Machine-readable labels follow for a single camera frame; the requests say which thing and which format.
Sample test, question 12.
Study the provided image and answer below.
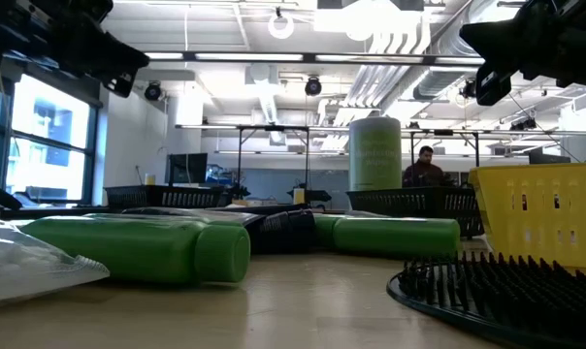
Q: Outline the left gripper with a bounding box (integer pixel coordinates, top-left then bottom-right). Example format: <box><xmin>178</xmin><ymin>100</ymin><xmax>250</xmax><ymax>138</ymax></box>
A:
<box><xmin>11</xmin><ymin>0</ymin><xmax>150</xmax><ymax>98</ymax></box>

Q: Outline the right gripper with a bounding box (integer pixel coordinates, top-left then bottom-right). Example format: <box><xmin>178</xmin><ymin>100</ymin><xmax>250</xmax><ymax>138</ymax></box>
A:
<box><xmin>460</xmin><ymin>0</ymin><xmax>573</xmax><ymax>107</ymax></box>

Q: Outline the green travel bottle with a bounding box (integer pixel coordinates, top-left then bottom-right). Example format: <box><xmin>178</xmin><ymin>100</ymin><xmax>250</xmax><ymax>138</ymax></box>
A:
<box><xmin>332</xmin><ymin>217</ymin><xmax>463</xmax><ymax>259</ymax></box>
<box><xmin>81</xmin><ymin>211</ymin><xmax>245</xmax><ymax>229</ymax></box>
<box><xmin>19</xmin><ymin>215</ymin><xmax>252</xmax><ymax>286</ymax></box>
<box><xmin>313</xmin><ymin>213</ymin><xmax>346</xmax><ymax>249</ymax></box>

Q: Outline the large window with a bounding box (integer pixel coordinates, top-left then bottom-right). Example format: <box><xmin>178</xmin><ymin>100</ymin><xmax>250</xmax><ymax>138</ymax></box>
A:
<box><xmin>0</xmin><ymin>72</ymin><xmax>100</xmax><ymax>205</ymax></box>

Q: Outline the black background monitor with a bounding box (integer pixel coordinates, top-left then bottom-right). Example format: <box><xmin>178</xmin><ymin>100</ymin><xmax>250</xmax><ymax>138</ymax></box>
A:
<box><xmin>165</xmin><ymin>152</ymin><xmax>210</xmax><ymax>185</ymax></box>

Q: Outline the yellow plastic basket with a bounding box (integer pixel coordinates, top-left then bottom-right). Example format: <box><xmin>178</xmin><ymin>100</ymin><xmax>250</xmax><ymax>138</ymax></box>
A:
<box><xmin>469</xmin><ymin>163</ymin><xmax>586</xmax><ymax>275</ymax></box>

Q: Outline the black plastic basket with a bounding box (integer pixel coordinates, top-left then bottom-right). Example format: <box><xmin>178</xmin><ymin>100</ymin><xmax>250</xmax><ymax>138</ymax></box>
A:
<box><xmin>345</xmin><ymin>186</ymin><xmax>486</xmax><ymax>238</ymax></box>
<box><xmin>103</xmin><ymin>184</ymin><xmax>225</xmax><ymax>210</ymax></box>

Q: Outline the person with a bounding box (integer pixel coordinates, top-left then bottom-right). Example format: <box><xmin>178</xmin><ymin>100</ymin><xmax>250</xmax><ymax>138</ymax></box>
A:
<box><xmin>402</xmin><ymin>144</ymin><xmax>447</xmax><ymax>189</ymax></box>

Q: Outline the green disinfecting wipes canister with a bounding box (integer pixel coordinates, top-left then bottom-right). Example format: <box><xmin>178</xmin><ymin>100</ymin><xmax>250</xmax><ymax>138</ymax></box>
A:
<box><xmin>348</xmin><ymin>115</ymin><xmax>404</xmax><ymax>192</ymax></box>

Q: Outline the round ceiling lamp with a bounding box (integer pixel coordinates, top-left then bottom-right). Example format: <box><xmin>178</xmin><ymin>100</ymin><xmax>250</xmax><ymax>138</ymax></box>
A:
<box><xmin>267</xmin><ymin>12</ymin><xmax>296</xmax><ymax>41</ymax></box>

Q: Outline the long ceiling light bar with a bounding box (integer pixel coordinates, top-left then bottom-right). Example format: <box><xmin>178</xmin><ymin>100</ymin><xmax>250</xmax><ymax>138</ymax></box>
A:
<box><xmin>145</xmin><ymin>50</ymin><xmax>486</xmax><ymax>68</ymax></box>

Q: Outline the cotton swab bag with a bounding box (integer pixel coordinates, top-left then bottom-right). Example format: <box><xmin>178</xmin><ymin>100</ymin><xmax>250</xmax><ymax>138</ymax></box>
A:
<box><xmin>0</xmin><ymin>215</ymin><xmax>111</xmax><ymax>307</ymax></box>

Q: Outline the black oval bristle brush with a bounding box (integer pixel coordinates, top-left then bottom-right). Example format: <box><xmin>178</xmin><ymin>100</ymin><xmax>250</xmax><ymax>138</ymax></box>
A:
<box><xmin>386</xmin><ymin>250</ymin><xmax>586</xmax><ymax>349</ymax></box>

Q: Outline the black background rig frame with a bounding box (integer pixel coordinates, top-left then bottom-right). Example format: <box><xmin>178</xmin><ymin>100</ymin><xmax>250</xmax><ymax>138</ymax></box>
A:
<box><xmin>408</xmin><ymin>128</ymin><xmax>481</xmax><ymax>169</ymax></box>
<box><xmin>234</xmin><ymin>124</ymin><xmax>311</xmax><ymax>195</ymax></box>

